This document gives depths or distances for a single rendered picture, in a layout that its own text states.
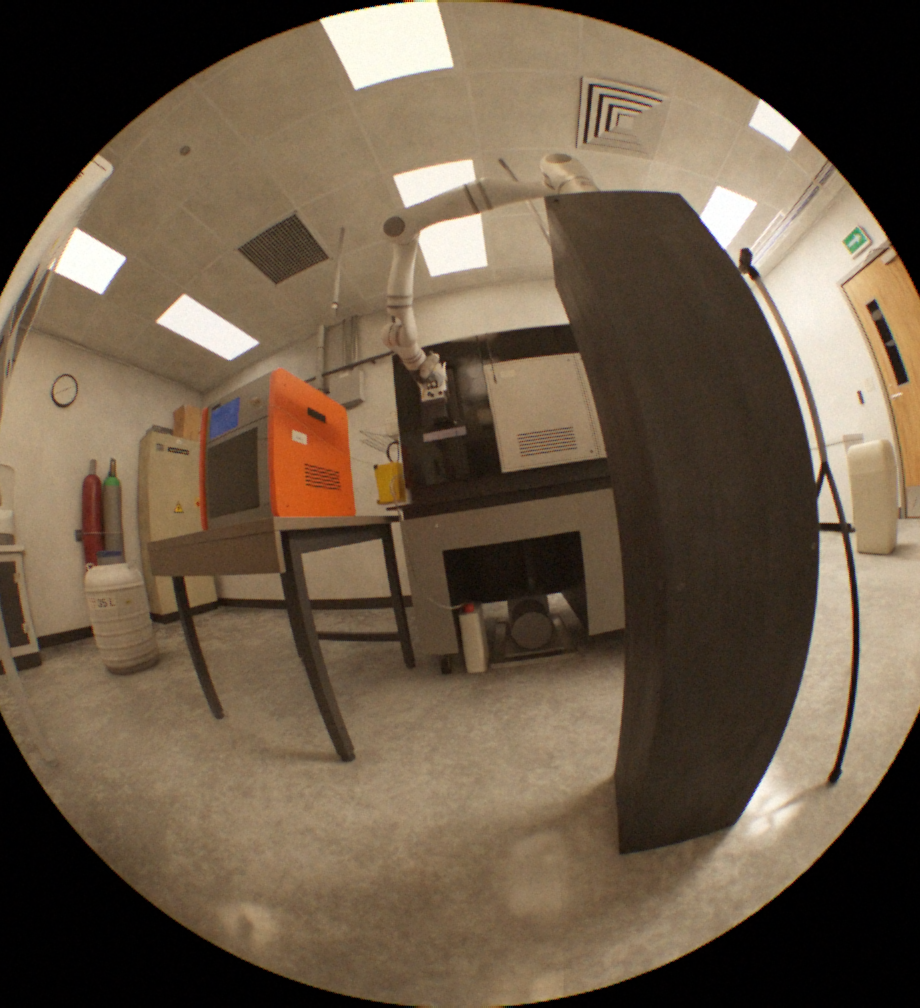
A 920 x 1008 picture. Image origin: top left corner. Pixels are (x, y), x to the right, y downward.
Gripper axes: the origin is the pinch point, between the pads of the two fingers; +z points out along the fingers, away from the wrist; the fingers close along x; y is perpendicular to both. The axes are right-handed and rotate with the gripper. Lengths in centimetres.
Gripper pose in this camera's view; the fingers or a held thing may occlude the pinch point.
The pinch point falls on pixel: (433, 384)
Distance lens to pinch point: 120.1
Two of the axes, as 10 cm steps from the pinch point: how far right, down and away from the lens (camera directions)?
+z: 1.5, 0.3, 9.9
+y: -8.5, -5.0, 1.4
